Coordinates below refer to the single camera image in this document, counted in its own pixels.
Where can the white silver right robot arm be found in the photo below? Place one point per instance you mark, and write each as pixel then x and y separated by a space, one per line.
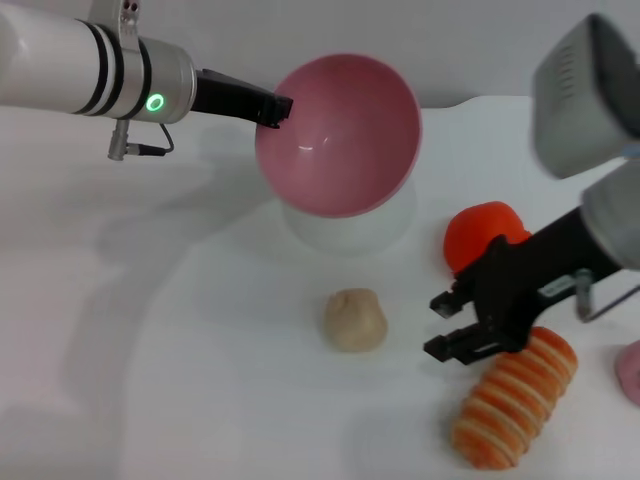
pixel 580 100

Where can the red toy apple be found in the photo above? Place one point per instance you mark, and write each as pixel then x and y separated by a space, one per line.
pixel 475 235

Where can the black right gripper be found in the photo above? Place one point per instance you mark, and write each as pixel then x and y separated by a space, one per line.
pixel 530 275

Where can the orange striped bread roll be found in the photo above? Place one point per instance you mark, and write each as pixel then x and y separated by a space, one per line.
pixel 515 405

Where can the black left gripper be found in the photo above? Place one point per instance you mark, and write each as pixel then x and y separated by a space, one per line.
pixel 230 97

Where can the beige egg yolk pastry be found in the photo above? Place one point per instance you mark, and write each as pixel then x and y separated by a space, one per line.
pixel 356 322

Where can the pink plastic bowl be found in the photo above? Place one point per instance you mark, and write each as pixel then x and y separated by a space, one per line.
pixel 345 140

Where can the pink toy donut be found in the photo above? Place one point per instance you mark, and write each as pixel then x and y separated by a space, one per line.
pixel 631 372

